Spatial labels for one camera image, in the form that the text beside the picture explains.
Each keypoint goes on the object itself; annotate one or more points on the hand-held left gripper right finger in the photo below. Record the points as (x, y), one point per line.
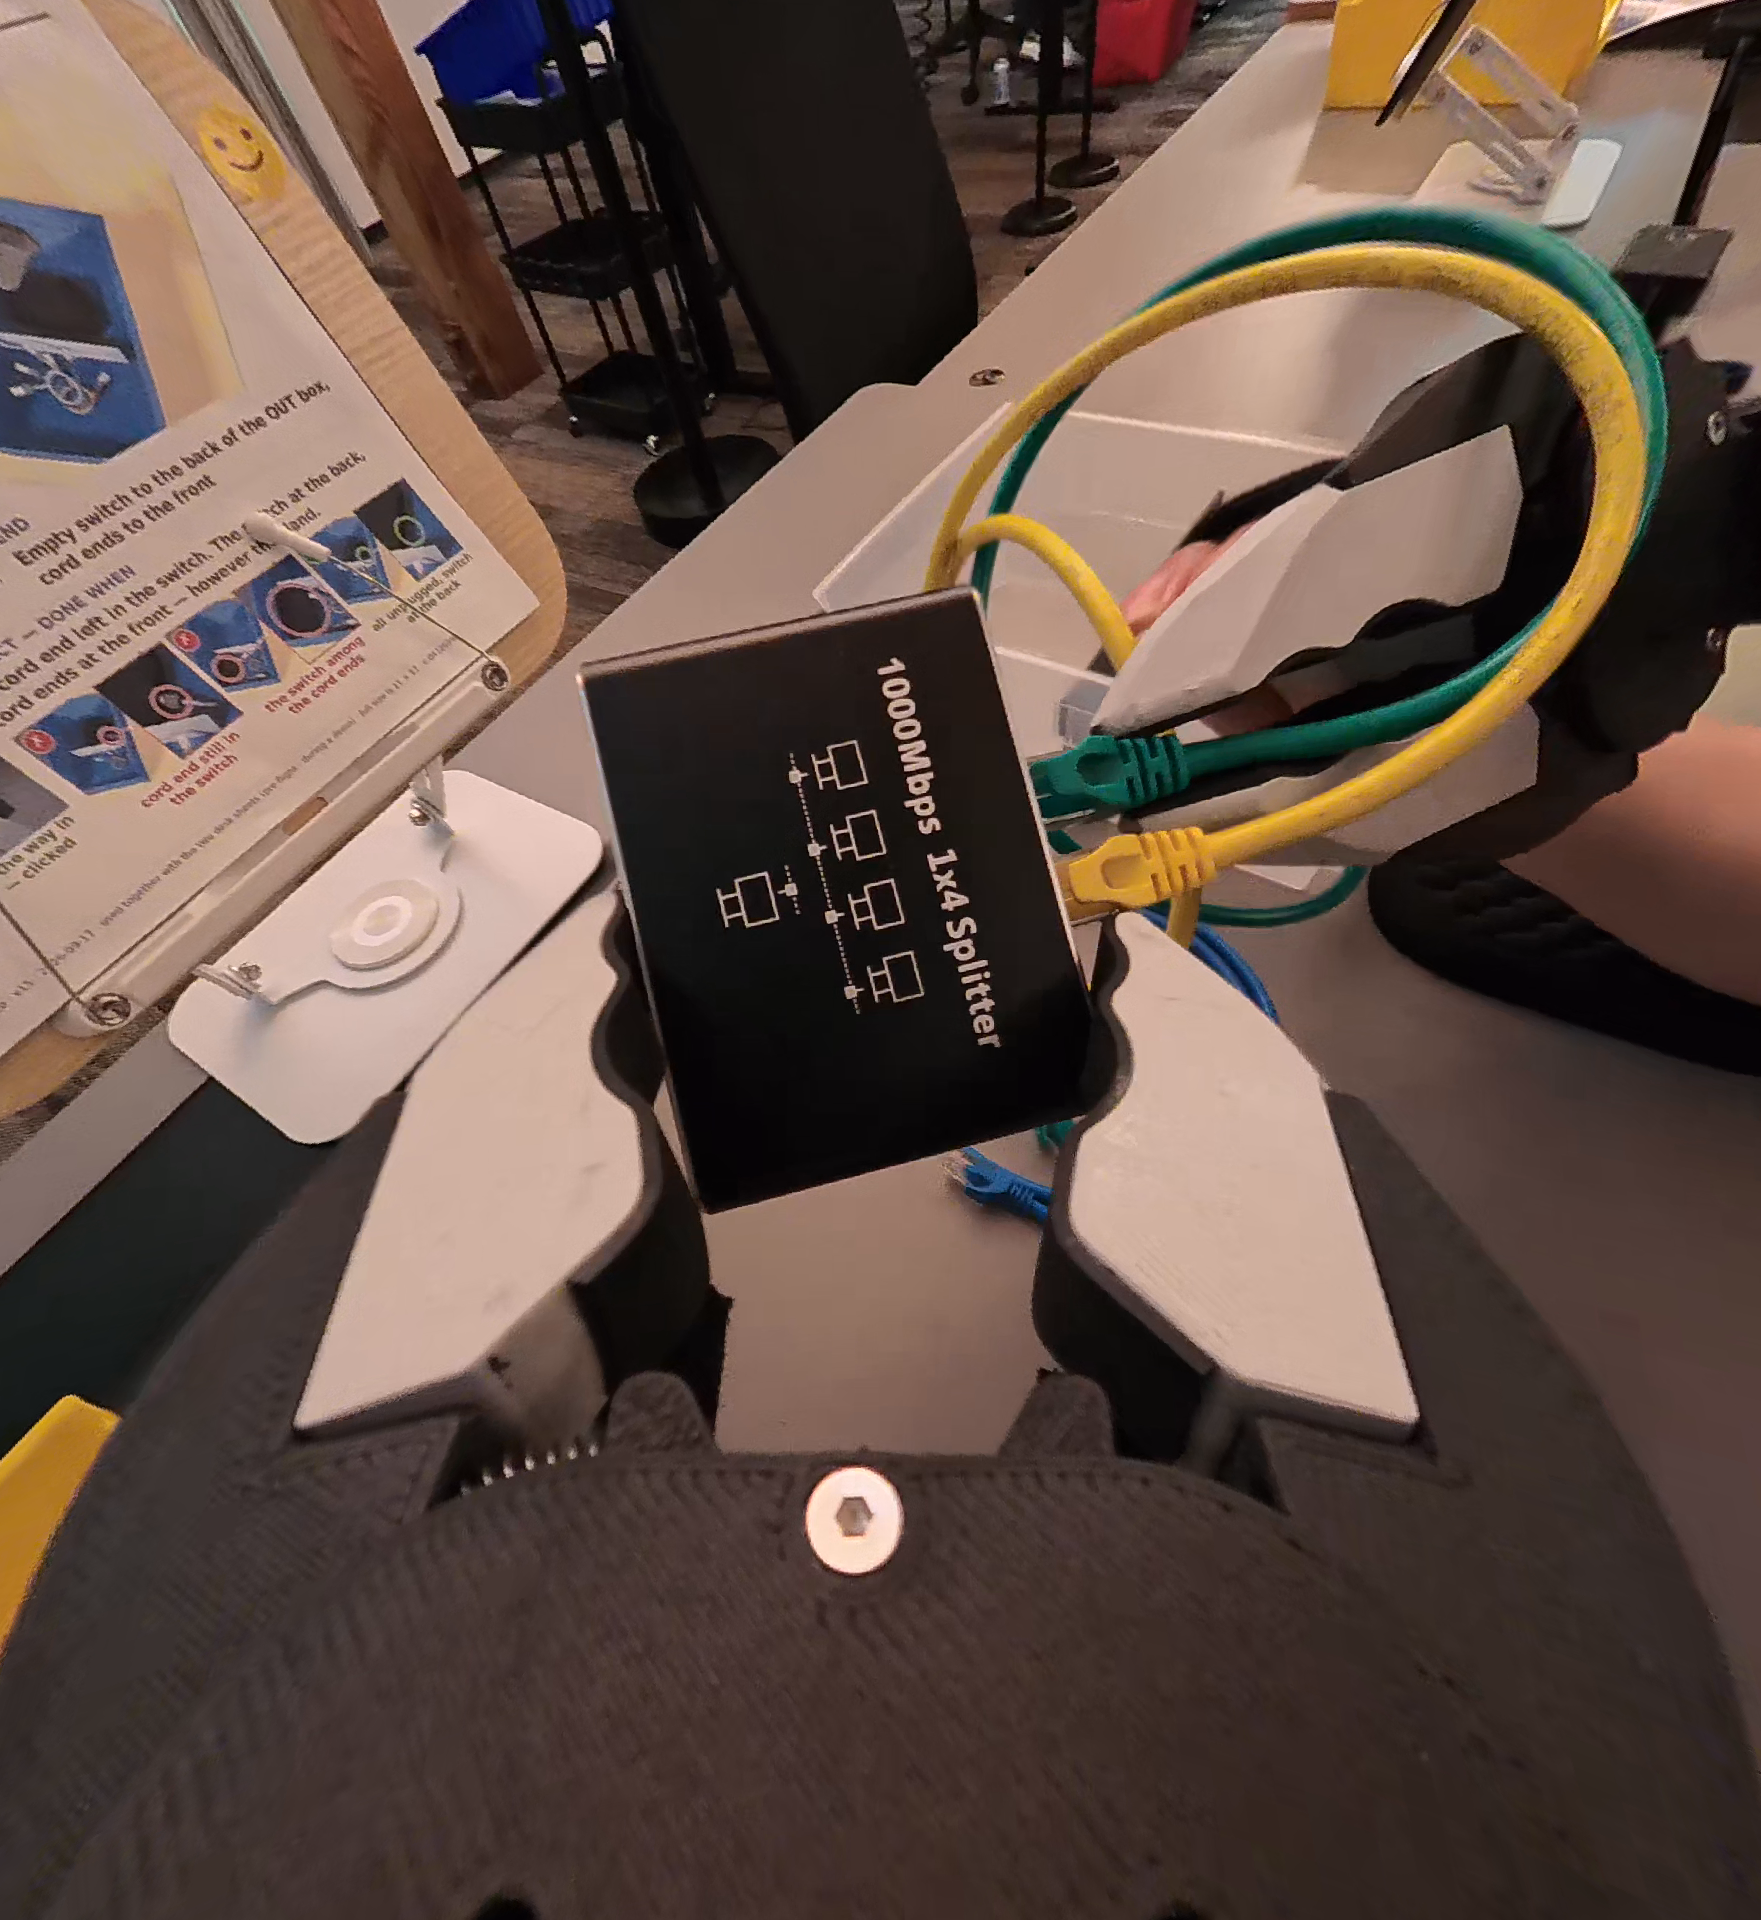
(1242, 1214)

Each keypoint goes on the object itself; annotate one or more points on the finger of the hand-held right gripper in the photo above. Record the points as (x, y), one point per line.
(1421, 803)
(1316, 584)

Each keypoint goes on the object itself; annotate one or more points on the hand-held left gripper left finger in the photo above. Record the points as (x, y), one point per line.
(490, 1201)

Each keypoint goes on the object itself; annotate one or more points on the clear plastic bin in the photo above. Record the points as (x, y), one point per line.
(1089, 463)

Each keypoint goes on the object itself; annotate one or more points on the black network switch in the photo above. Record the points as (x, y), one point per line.
(820, 899)

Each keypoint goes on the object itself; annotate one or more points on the person's right forearm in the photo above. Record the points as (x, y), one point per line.
(1692, 869)

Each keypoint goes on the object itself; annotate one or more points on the person's right hand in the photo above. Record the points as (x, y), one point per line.
(1164, 587)

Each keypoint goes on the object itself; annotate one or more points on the black wrist rest pad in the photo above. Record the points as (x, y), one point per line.
(115, 1244)
(1570, 961)

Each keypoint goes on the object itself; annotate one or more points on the small black box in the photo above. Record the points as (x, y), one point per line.
(1669, 263)

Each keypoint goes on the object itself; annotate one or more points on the white tablet stand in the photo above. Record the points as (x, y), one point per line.
(1540, 149)

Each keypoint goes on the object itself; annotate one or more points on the yellow storage bin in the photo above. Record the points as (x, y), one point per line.
(1556, 37)

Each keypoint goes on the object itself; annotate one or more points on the black tablet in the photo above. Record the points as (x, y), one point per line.
(1421, 60)

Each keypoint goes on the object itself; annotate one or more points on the red storage bin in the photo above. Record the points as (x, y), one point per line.
(1142, 37)

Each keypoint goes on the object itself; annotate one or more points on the black round floor base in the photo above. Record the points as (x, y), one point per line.
(700, 495)

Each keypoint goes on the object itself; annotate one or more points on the printed instruction sheet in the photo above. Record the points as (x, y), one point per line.
(145, 524)

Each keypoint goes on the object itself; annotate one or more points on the instruction sheet on stand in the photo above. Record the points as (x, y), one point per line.
(369, 315)

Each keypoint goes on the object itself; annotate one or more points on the blue storage bin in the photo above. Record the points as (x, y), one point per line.
(505, 37)

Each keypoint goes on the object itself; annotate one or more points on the yellow smiley sticker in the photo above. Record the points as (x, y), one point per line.
(241, 149)

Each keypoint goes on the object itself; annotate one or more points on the black stanchion post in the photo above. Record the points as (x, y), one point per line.
(1083, 167)
(1038, 217)

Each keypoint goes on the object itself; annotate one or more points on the brown wooden post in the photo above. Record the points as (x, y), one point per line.
(431, 195)

